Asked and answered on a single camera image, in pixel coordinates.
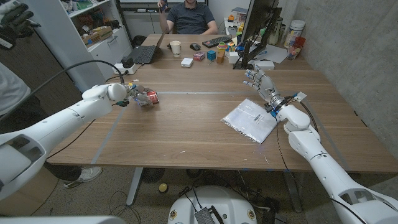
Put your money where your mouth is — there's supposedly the black round fan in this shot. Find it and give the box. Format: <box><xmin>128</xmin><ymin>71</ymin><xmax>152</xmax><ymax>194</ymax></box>
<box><xmin>141</xmin><ymin>167</ymin><xmax>165</xmax><ymax>184</ymax></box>

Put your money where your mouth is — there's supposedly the white paper sheet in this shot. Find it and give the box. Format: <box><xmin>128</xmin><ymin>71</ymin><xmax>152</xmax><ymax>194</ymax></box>
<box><xmin>248</xmin><ymin>43</ymin><xmax>289</xmax><ymax>65</ymax></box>

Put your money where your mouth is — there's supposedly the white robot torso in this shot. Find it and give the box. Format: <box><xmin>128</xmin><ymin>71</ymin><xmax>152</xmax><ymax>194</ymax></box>
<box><xmin>167</xmin><ymin>185</ymin><xmax>258</xmax><ymax>224</ymax></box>

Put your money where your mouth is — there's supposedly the black monitor stand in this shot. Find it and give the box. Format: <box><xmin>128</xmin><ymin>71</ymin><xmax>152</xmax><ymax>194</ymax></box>
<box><xmin>233</xmin><ymin>9</ymin><xmax>282</xmax><ymax>70</ymax></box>

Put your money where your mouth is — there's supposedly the white low cabinet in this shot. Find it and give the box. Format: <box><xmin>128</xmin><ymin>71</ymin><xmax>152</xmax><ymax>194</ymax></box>
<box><xmin>123</xmin><ymin>9</ymin><xmax>164</xmax><ymax>40</ymax></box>

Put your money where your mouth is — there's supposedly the black white teleoperation glove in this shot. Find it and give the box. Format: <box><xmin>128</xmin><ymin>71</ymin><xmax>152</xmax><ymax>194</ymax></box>
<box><xmin>0</xmin><ymin>0</ymin><xmax>41</xmax><ymax>49</ymax></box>

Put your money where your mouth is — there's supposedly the standing person white shirt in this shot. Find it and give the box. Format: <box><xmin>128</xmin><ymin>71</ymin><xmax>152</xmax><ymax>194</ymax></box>
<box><xmin>0</xmin><ymin>0</ymin><xmax>103</xmax><ymax>189</ymax></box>

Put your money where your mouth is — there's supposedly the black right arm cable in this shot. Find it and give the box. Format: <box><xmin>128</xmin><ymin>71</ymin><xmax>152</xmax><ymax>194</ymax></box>
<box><xmin>274</xmin><ymin>115</ymin><xmax>368</xmax><ymax>224</ymax></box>

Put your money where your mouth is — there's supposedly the white power strip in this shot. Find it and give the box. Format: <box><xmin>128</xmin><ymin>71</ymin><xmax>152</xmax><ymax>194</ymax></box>
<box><xmin>112</xmin><ymin>63</ymin><xmax>138</xmax><ymax>75</ymax></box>

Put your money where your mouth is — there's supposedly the clear plastic bag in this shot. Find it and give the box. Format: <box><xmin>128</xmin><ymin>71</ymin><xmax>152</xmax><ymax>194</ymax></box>
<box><xmin>221</xmin><ymin>98</ymin><xmax>277</xmax><ymax>144</ymax></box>

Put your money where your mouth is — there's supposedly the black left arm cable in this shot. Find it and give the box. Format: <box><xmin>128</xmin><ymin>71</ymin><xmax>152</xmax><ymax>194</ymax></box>
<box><xmin>0</xmin><ymin>59</ymin><xmax>126</xmax><ymax>122</ymax></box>

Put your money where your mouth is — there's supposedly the flat white device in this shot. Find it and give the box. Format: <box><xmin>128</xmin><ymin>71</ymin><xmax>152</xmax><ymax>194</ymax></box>
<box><xmin>253</xmin><ymin>60</ymin><xmax>275</xmax><ymax>70</ymax></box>

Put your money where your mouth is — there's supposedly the white table leg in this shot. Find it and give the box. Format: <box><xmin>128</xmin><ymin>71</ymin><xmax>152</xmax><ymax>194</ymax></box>
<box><xmin>126</xmin><ymin>167</ymin><xmax>144</xmax><ymax>207</ymax></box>
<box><xmin>283</xmin><ymin>170</ymin><xmax>304</xmax><ymax>213</ymax></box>

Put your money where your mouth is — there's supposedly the seated person dark shirt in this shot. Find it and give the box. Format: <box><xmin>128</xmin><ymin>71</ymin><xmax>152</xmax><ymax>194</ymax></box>
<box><xmin>156</xmin><ymin>0</ymin><xmax>220</xmax><ymax>35</ymax></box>

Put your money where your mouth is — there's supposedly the black backpack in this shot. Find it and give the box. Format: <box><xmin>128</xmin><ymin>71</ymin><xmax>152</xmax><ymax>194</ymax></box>
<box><xmin>132</xmin><ymin>35</ymin><xmax>147</xmax><ymax>49</ymax></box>

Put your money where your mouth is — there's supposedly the black laptop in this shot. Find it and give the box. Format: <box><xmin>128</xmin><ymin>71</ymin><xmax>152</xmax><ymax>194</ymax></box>
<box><xmin>127</xmin><ymin>27</ymin><xmax>170</xmax><ymax>65</ymax></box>

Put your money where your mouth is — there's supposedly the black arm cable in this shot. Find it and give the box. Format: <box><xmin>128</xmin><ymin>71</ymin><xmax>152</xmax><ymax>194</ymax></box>
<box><xmin>0</xmin><ymin>59</ymin><xmax>126</xmax><ymax>122</ymax></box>
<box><xmin>274</xmin><ymin>115</ymin><xmax>368</xmax><ymax>224</ymax></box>

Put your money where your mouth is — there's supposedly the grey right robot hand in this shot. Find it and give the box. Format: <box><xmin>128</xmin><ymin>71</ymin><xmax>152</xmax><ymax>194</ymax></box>
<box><xmin>243</xmin><ymin>64</ymin><xmax>286</xmax><ymax>113</ymax></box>

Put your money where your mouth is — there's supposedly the white open box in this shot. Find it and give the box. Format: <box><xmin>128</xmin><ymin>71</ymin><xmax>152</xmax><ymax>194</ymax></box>
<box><xmin>226</xmin><ymin>51</ymin><xmax>240</xmax><ymax>65</ymax></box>

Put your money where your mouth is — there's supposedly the red white soup can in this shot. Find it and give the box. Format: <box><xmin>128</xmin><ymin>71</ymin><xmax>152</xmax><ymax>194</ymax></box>
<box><xmin>138</xmin><ymin>89</ymin><xmax>160</xmax><ymax>107</ymax></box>

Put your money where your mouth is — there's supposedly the cardboard box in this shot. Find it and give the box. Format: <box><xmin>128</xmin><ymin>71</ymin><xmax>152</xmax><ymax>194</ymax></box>
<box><xmin>81</xmin><ymin>26</ymin><xmax>114</xmax><ymax>46</ymax></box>

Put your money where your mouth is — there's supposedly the white shelf cabinet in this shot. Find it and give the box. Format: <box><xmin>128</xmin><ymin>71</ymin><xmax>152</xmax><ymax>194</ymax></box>
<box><xmin>15</xmin><ymin>0</ymin><xmax>133</xmax><ymax>96</ymax></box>

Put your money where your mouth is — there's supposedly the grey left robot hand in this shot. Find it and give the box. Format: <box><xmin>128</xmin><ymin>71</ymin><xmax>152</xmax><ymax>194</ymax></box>
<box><xmin>124</xmin><ymin>83</ymin><xmax>154</xmax><ymax>107</ymax></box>

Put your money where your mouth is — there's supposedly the white canister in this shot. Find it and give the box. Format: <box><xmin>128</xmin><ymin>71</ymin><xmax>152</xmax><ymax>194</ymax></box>
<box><xmin>283</xmin><ymin>19</ymin><xmax>306</xmax><ymax>49</ymax></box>

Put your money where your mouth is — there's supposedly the black computer monitor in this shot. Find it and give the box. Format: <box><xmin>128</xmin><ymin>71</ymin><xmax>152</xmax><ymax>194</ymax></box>
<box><xmin>239</xmin><ymin>0</ymin><xmax>280</xmax><ymax>46</ymax></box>

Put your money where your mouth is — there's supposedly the white paper cup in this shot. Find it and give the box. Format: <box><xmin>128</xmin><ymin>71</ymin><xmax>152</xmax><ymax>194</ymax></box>
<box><xmin>169</xmin><ymin>40</ymin><xmax>182</xmax><ymax>58</ymax></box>

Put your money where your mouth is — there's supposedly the metal thermos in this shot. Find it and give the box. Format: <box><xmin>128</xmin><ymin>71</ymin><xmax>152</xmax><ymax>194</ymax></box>
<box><xmin>269</xmin><ymin>17</ymin><xmax>284</xmax><ymax>46</ymax></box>

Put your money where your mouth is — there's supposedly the black keyboard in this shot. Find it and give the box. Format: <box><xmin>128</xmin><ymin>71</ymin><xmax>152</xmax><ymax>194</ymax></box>
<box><xmin>201</xmin><ymin>35</ymin><xmax>233</xmax><ymax>49</ymax></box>

